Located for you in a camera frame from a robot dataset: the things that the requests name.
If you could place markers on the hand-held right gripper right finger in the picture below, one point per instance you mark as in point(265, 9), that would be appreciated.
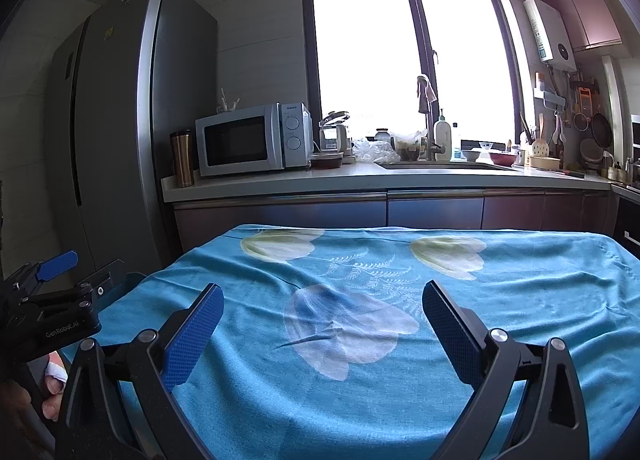
point(452, 335)

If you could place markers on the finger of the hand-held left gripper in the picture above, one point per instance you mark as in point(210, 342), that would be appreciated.
point(57, 264)
point(102, 280)

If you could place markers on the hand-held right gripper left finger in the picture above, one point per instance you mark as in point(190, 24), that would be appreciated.
point(195, 335)

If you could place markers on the person's left hand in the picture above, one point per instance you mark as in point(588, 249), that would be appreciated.
point(52, 405)

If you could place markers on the blue floral tablecloth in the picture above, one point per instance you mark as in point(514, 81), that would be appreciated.
point(350, 390)

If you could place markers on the grey refrigerator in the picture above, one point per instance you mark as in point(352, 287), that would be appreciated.
point(115, 140)

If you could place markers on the copper thermos mug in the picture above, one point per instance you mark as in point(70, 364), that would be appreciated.
point(182, 160)

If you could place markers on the kitchen counter with cabinets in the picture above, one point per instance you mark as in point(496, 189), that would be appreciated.
point(350, 212)

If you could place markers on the red basin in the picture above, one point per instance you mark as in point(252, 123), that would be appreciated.
point(502, 158)

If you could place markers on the yellow container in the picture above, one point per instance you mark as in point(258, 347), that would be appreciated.
point(545, 163)

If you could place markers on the white microwave oven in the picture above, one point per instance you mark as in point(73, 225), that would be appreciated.
point(240, 140)

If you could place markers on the white soap bottle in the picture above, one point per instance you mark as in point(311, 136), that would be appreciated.
point(443, 138)

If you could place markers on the clear plastic bags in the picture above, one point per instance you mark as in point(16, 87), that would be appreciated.
point(375, 150)

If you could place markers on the wooden spatula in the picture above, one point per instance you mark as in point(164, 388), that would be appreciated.
point(538, 140)

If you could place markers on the dark red bowl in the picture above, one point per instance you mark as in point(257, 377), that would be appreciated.
point(326, 160)

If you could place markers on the small white figurine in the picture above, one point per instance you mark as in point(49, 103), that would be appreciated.
point(227, 103)

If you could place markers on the metal sink faucet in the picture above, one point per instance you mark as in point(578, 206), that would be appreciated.
point(427, 115)

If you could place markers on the glass electric kettle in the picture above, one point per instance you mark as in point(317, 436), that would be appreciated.
point(334, 133)

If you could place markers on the black frying pan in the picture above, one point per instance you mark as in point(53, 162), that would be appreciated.
point(601, 130)

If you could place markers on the large kitchen window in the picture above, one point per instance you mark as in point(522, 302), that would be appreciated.
point(365, 40)

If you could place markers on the white water heater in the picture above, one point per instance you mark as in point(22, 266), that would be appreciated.
point(550, 35)

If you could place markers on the wall utensil rack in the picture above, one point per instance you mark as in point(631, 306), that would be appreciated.
point(550, 95)

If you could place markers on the pink wall cabinet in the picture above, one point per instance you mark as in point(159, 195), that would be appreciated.
point(585, 10)

